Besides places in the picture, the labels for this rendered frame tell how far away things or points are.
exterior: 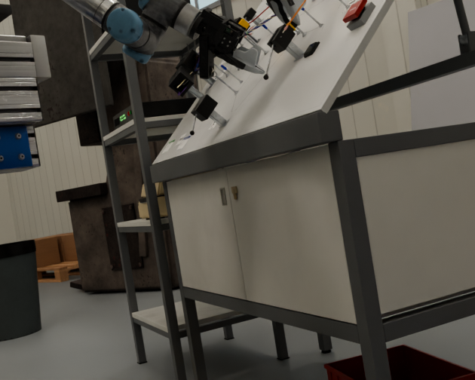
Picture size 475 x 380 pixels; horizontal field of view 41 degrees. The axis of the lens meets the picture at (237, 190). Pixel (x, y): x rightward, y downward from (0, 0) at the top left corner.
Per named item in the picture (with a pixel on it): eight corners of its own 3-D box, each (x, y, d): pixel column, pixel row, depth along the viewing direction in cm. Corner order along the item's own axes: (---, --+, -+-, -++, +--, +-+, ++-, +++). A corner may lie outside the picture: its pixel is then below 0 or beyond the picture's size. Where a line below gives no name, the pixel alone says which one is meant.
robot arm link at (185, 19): (170, 32, 161) (181, 26, 168) (185, 41, 161) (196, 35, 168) (182, 5, 157) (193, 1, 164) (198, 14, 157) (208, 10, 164)
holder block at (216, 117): (205, 149, 188) (179, 129, 185) (226, 117, 192) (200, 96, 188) (211, 147, 184) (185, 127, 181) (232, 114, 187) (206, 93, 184)
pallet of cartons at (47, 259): (126, 266, 761) (119, 226, 760) (56, 283, 698) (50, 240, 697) (71, 268, 857) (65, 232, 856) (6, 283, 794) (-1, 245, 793)
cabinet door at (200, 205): (246, 300, 187) (224, 168, 187) (182, 286, 237) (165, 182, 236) (252, 298, 188) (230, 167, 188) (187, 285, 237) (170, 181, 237)
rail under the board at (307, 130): (321, 142, 132) (317, 111, 132) (151, 183, 238) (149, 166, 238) (343, 139, 134) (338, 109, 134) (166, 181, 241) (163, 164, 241)
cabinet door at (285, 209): (353, 325, 137) (324, 145, 137) (244, 301, 187) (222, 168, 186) (363, 322, 138) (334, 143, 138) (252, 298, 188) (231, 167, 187)
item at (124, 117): (136, 119, 248) (133, 102, 248) (114, 132, 280) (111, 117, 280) (212, 111, 262) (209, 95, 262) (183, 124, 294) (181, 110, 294)
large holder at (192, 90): (211, 84, 242) (182, 59, 237) (211, 97, 226) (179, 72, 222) (200, 96, 244) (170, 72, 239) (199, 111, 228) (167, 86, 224)
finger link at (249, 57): (270, 59, 158) (238, 41, 158) (259, 80, 160) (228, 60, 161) (273, 57, 160) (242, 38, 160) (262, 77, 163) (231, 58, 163)
